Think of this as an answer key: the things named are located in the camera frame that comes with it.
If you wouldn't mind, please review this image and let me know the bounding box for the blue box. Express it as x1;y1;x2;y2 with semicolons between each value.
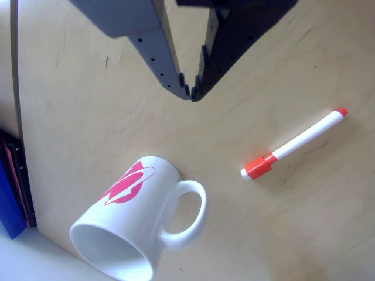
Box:
0;157;27;240

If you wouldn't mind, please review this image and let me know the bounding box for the white marker pen red cap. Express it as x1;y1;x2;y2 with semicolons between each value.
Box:
240;107;349;182

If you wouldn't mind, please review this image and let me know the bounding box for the white mug with pink print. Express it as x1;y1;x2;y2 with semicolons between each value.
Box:
69;156;208;281

